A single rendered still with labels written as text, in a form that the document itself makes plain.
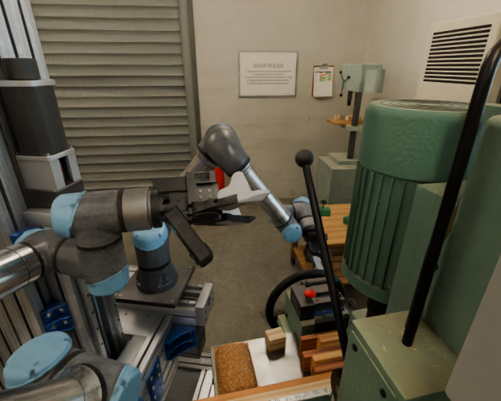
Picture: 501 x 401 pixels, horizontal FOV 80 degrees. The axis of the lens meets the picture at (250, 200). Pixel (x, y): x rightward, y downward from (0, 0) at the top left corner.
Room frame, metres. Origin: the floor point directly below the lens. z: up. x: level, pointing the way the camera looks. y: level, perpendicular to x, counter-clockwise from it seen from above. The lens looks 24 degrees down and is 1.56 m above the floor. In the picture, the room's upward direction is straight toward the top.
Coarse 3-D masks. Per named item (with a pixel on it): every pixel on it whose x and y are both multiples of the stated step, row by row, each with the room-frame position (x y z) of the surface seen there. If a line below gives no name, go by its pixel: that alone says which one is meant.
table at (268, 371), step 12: (288, 324) 0.64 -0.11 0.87; (288, 336) 0.57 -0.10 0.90; (252, 348) 0.54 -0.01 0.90; (264, 348) 0.54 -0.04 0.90; (288, 348) 0.54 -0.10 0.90; (252, 360) 0.50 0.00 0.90; (264, 360) 0.50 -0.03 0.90; (276, 360) 0.50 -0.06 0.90; (288, 360) 0.50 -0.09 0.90; (300, 360) 0.50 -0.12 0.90; (264, 372) 0.47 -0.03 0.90; (276, 372) 0.47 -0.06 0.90; (288, 372) 0.47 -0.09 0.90; (300, 372) 0.47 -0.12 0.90; (216, 384) 0.44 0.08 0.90; (264, 384) 0.44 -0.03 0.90
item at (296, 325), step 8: (288, 296) 0.66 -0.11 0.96; (288, 304) 0.65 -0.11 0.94; (288, 312) 0.65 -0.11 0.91; (344, 312) 0.60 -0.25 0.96; (288, 320) 0.64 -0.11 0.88; (296, 320) 0.59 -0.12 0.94; (312, 320) 0.57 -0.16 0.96; (296, 328) 0.59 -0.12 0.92; (304, 328) 0.55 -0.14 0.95; (312, 328) 0.56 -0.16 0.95
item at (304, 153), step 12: (300, 156) 0.53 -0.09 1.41; (312, 156) 0.53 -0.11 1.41; (312, 180) 0.50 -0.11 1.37; (312, 192) 0.49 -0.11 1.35; (312, 204) 0.47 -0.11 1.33; (324, 240) 0.43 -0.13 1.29; (324, 252) 0.42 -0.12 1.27; (324, 264) 0.40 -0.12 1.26; (336, 288) 0.38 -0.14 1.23; (336, 300) 0.37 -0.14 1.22; (336, 312) 0.35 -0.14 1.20; (336, 324) 0.34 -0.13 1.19; (336, 372) 0.30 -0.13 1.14; (336, 384) 0.29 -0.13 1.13; (336, 396) 0.28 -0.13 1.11
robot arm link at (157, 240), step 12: (156, 228) 0.90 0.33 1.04; (168, 228) 0.97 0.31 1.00; (144, 240) 0.85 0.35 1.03; (156, 240) 0.86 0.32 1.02; (168, 240) 0.91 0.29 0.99; (144, 252) 0.84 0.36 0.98; (156, 252) 0.85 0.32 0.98; (168, 252) 0.89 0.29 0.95; (144, 264) 0.85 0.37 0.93; (156, 264) 0.85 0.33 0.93
